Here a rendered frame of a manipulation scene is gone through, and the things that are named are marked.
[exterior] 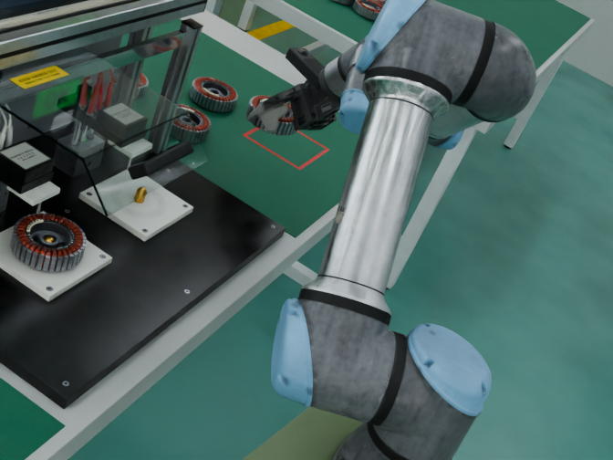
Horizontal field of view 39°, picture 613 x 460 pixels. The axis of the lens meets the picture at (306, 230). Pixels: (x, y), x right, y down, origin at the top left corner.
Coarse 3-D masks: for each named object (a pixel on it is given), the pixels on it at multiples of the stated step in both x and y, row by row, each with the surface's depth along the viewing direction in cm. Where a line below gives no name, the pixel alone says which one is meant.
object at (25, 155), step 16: (16, 144) 133; (0, 160) 129; (16, 160) 129; (32, 160) 131; (48, 160) 132; (0, 176) 130; (16, 176) 129; (32, 176) 130; (48, 176) 134; (16, 192) 131; (32, 192) 131; (48, 192) 133
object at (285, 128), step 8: (256, 96) 179; (264, 96) 179; (248, 104) 176; (256, 104) 175; (288, 104) 180; (248, 112) 175; (288, 112) 178; (256, 120) 174; (280, 120) 173; (288, 120) 174; (264, 128) 174; (280, 128) 173; (288, 128) 174
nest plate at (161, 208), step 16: (160, 192) 161; (96, 208) 152; (128, 208) 154; (144, 208) 155; (160, 208) 157; (176, 208) 159; (192, 208) 161; (128, 224) 150; (144, 224) 152; (160, 224) 153; (144, 240) 149
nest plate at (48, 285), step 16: (0, 240) 135; (0, 256) 132; (96, 256) 140; (16, 272) 131; (32, 272) 132; (48, 272) 133; (64, 272) 134; (80, 272) 136; (32, 288) 130; (48, 288) 130; (64, 288) 132
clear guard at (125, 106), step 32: (32, 64) 124; (64, 64) 128; (96, 64) 131; (0, 96) 115; (32, 96) 118; (64, 96) 121; (96, 96) 124; (128, 96) 127; (160, 96) 130; (32, 128) 112; (64, 128) 114; (96, 128) 117; (128, 128) 120; (160, 128) 124; (192, 128) 130; (96, 160) 112; (128, 160) 117; (192, 160) 129; (96, 192) 111; (128, 192) 116
